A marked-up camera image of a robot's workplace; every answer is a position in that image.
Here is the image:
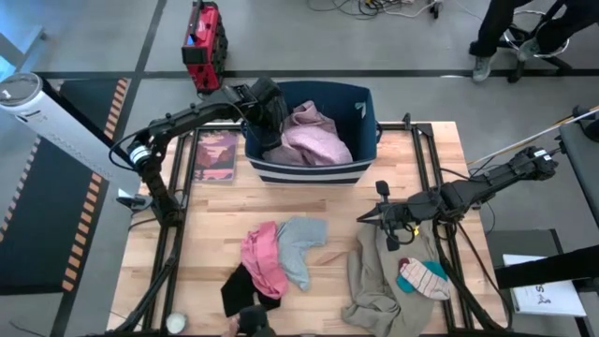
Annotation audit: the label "black flat beam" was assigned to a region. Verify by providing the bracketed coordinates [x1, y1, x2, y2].
[494, 245, 599, 290]

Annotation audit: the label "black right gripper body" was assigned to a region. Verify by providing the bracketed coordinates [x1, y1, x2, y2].
[375, 180, 444, 253]

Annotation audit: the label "black office stool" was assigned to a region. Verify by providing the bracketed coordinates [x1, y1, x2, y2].
[498, 8, 575, 84]

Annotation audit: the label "black mat with striped edge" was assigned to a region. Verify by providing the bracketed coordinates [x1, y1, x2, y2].
[0, 78, 130, 296]

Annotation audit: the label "white round object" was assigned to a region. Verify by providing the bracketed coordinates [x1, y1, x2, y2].
[166, 312, 189, 335]

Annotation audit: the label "coral pink garment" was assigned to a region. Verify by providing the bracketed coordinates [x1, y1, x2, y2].
[241, 220, 290, 300]

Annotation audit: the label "long wooden stick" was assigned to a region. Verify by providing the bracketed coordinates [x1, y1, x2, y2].
[467, 106, 599, 168]

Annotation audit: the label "black padded bench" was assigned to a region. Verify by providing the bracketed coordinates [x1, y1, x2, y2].
[559, 105, 599, 226]

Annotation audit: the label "red portable device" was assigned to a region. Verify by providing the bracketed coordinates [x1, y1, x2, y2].
[181, 0, 229, 95]

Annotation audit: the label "black metal table frame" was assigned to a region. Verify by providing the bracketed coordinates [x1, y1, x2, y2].
[110, 111, 516, 337]

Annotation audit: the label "khaki pants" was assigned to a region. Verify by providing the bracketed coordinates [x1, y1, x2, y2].
[341, 222, 444, 337]

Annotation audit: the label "navy white striped fabric basket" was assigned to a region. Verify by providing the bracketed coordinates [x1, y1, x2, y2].
[241, 80, 383, 186]

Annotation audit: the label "teal sock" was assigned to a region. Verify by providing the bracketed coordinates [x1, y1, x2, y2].
[396, 260, 449, 295]

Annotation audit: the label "pink patterned shirt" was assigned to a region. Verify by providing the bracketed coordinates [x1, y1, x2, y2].
[262, 99, 355, 168]

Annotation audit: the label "white printed paper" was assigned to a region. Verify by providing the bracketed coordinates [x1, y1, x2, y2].
[503, 254, 589, 318]

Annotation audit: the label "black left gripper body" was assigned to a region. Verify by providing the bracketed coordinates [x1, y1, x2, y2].
[250, 77, 290, 137]

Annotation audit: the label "striped sock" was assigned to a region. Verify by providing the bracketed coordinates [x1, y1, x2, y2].
[398, 256, 451, 301]

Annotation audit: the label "grey knit garment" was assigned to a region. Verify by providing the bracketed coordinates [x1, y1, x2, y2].
[276, 215, 329, 292]

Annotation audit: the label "white tower fan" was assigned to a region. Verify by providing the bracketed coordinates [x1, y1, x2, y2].
[0, 70, 141, 198]

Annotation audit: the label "black pants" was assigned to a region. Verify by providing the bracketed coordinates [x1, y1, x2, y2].
[220, 261, 282, 318]

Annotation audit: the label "floor cable bundle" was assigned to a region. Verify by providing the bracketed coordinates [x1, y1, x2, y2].
[306, 0, 446, 21]

